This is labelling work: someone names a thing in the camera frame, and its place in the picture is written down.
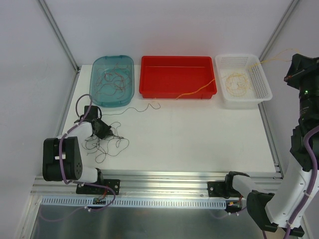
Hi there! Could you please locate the brown wire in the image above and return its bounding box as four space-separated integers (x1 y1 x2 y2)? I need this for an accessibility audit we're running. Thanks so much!
95 67 132 99

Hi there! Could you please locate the bundle of thin wires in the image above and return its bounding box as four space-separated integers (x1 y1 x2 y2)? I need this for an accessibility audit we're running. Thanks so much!
82 121 131 164

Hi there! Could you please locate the teal transparent plastic tub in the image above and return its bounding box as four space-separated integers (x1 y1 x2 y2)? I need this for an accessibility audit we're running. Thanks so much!
89 55 135 108

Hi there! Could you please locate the white perforated plastic basket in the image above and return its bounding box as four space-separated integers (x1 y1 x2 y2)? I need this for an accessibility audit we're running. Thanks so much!
215 54 273 109

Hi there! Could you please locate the right aluminium frame post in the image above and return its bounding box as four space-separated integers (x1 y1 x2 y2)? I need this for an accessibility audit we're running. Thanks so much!
259 0 301 61

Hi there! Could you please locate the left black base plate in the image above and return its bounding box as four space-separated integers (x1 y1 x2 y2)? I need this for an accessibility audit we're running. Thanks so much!
76 178 121 195

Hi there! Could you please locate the red plastic tray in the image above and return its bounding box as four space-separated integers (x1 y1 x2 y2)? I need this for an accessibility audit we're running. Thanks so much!
139 56 217 99

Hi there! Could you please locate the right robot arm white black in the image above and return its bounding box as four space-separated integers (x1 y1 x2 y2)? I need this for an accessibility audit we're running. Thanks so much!
223 54 319 239

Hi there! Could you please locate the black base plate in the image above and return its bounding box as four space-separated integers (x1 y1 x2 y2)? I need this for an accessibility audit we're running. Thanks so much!
76 178 121 195
207 178 254 199

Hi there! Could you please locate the thin wire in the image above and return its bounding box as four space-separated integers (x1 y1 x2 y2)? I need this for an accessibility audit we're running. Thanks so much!
101 102 161 117

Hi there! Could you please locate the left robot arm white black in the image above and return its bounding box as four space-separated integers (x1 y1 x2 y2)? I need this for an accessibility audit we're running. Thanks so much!
42 106 114 194

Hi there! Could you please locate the yellow wire being carried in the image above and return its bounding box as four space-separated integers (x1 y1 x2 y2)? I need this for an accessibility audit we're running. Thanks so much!
175 48 300 100

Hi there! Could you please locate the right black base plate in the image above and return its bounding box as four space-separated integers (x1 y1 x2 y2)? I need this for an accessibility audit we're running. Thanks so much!
207 178 254 199

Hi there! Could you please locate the orange wire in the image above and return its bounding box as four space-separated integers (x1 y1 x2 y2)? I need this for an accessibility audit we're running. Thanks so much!
225 72 251 97

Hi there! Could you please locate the white slotted cable duct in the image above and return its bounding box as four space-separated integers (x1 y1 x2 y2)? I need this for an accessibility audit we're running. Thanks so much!
41 196 226 210

